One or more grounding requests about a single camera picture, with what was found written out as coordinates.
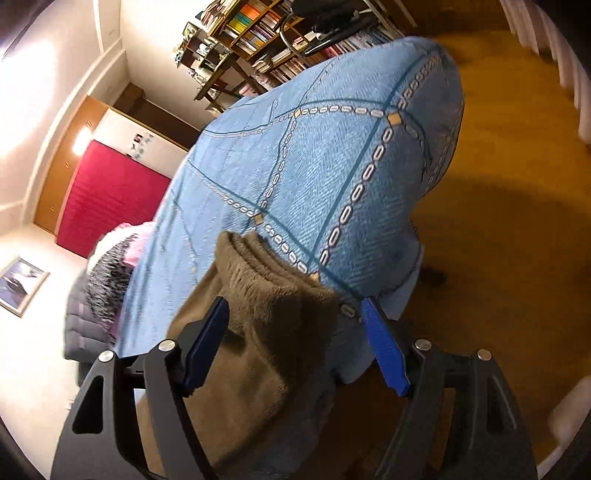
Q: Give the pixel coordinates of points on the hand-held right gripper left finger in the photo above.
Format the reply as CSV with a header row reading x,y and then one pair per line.
x,y
207,341

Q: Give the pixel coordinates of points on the dark wooden door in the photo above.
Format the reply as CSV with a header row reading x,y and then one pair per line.
x,y
157,120

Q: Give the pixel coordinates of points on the pink quilt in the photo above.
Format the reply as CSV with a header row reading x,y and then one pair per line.
x,y
138,244

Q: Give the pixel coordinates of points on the black metal chair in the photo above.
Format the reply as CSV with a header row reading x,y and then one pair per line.
x,y
332,14

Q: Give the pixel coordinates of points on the wooden wardrobe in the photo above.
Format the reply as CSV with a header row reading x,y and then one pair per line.
x,y
60,175

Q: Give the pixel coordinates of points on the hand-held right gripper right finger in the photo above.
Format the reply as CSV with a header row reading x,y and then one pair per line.
x,y
385,350

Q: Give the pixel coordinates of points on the wooden desk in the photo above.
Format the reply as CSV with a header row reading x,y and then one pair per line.
x,y
226,78

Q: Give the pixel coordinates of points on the red mattress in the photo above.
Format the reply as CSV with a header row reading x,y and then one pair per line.
x,y
111,198

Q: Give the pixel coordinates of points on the framed photo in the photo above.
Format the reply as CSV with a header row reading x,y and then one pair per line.
x,y
18,284

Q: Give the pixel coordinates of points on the wooden desk organizer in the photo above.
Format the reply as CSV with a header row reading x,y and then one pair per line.
x,y
198,46

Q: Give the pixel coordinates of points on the brown fleece pants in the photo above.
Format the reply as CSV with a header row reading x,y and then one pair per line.
x,y
277,332

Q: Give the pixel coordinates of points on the grey padded headboard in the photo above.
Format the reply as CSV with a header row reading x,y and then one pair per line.
x,y
78,323

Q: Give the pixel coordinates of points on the leopard print cloth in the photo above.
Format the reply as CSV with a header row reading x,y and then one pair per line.
x,y
108,281

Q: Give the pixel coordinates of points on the blue patterned bedspread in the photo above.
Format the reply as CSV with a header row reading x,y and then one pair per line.
x,y
323,184

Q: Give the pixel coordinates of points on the wooden bookshelf with books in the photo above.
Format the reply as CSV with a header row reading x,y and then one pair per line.
x,y
258,27

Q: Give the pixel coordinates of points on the white pleated curtain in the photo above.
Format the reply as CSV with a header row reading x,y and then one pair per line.
x,y
554,55

